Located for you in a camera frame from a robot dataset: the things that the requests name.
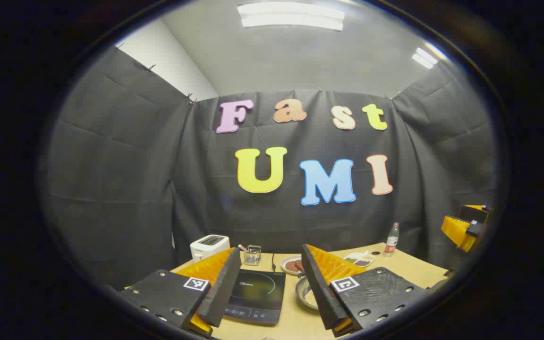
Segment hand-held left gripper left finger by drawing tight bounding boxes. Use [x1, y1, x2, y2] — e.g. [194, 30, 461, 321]
[119, 246, 243, 338]

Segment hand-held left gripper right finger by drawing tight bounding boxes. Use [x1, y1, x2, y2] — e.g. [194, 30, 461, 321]
[300, 244, 435, 338]

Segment stainless steel pot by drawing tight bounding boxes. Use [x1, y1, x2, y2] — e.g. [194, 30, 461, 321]
[295, 276, 320, 311]

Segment black induction cooktop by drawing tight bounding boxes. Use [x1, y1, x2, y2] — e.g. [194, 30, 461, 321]
[223, 268, 286, 325]

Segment white round plate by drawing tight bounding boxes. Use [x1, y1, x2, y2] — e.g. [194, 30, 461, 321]
[280, 255, 305, 275]

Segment white toaster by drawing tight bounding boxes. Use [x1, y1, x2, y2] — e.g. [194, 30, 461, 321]
[190, 235, 230, 263]

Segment white divided dish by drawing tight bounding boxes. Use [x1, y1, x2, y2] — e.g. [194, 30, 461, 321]
[343, 252, 375, 268]

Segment plastic bottle red label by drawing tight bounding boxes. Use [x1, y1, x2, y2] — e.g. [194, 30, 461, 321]
[384, 222, 400, 257]

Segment black backdrop cloth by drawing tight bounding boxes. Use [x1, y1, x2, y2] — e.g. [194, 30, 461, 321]
[41, 45, 497, 291]

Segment small ceiling light panel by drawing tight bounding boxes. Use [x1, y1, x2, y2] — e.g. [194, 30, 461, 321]
[411, 46, 439, 69]

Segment wire mesh utensil holder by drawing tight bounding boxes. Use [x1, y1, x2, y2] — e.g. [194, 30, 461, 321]
[244, 245, 262, 266]

